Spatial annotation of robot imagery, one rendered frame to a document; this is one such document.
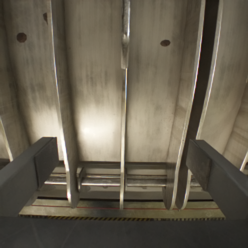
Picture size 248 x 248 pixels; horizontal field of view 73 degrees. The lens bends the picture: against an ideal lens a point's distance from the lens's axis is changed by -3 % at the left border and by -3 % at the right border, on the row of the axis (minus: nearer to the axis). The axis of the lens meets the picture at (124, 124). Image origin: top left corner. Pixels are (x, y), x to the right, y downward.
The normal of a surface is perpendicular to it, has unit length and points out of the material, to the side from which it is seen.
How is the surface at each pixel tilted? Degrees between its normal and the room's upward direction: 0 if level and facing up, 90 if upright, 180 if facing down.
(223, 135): 13
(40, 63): 5
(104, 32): 2
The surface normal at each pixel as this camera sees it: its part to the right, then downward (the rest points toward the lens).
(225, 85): 0.00, 0.39
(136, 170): 0.00, 0.65
